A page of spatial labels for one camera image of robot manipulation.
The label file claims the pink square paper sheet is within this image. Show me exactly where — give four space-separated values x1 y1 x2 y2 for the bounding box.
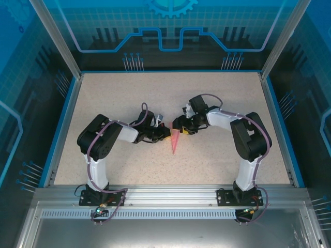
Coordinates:
169 122 183 155

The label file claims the metal sheet tray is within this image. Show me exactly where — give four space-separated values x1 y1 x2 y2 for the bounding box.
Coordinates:
15 200 328 248

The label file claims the blue table edge strip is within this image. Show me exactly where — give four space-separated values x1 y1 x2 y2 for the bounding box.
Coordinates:
38 76 78 188
265 76 306 188

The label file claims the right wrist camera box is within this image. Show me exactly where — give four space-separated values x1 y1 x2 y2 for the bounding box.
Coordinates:
182 104 194 119

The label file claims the aluminium mounting rail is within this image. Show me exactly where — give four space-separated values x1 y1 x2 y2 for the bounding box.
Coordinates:
33 183 310 207

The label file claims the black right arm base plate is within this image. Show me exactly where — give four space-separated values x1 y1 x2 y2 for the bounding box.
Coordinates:
216 188 264 207

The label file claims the aluminium side rail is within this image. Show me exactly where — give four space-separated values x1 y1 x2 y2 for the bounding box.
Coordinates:
258 72 297 188
42 73 84 188

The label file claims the slotted grey cable duct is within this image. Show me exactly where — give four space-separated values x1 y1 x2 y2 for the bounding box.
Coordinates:
40 209 241 220

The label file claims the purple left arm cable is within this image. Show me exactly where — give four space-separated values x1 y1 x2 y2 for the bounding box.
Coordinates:
86 102 149 226

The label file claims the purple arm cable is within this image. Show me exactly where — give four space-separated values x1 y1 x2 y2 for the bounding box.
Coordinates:
201 93 273 226
86 102 149 226

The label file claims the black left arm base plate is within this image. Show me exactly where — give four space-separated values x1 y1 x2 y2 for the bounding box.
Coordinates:
79 189 126 207

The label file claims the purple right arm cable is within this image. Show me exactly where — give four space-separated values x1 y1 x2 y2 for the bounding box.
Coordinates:
201 93 273 226

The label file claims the aluminium frame post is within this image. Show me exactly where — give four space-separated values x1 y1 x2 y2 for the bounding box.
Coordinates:
259 0 313 80
27 0 84 80

